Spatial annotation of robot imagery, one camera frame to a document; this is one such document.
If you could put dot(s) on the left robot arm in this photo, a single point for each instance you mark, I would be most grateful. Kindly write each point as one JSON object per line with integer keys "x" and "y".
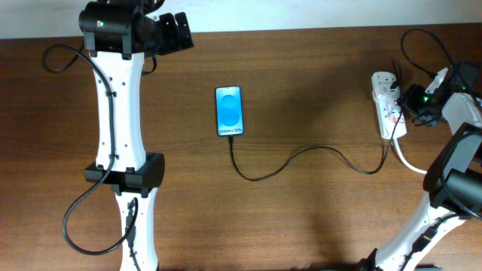
{"x": 119, "y": 36}

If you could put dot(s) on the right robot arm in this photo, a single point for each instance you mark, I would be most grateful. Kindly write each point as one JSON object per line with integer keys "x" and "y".
{"x": 452, "y": 191}

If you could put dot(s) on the blue Galaxy smartphone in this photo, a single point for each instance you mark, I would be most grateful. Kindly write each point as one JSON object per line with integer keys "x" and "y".
{"x": 229, "y": 111}

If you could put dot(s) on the white power strip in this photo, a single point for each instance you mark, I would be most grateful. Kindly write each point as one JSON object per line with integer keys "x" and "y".
{"x": 390, "y": 117}

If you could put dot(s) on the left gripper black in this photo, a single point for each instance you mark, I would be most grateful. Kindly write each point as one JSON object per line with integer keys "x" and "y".
{"x": 175, "y": 43}

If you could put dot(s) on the white USB charger plug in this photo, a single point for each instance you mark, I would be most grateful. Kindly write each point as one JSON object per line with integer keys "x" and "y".
{"x": 385, "y": 92}

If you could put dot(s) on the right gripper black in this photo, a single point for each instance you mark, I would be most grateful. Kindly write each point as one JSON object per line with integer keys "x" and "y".
{"x": 408, "y": 98}

